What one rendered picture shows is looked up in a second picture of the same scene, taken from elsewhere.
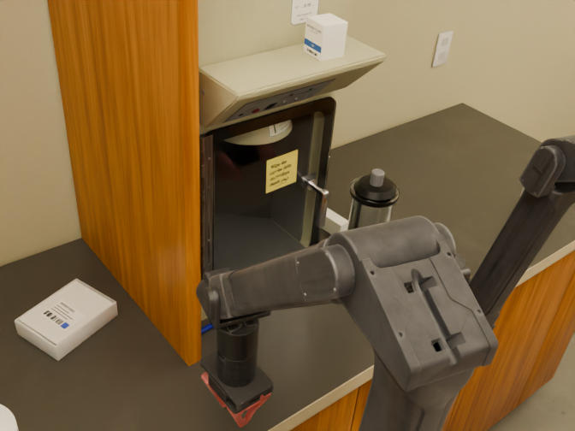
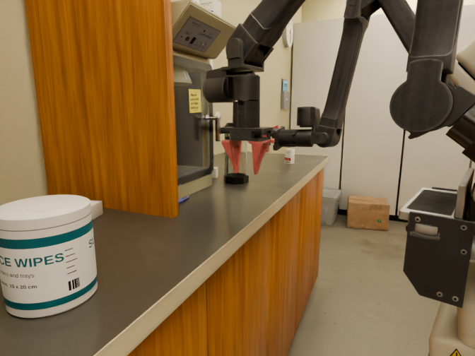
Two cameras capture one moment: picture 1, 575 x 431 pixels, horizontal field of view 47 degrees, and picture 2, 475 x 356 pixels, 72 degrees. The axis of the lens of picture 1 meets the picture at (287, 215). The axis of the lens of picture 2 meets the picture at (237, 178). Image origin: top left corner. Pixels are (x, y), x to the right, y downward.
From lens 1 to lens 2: 0.80 m
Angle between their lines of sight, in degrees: 33
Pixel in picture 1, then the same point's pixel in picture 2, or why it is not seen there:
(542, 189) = (358, 11)
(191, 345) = (173, 198)
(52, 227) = (25, 193)
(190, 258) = (170, 118)
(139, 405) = (153, 234)
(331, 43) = (216, 10)
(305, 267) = not seen: outside the picture
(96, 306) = not seen: hidden behind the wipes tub
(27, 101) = (8, 85)
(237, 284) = (260, 10)
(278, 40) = not seen: hidden behind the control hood
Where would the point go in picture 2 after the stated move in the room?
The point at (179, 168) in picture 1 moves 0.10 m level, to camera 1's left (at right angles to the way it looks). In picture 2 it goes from (161, 44) to (118, 40)
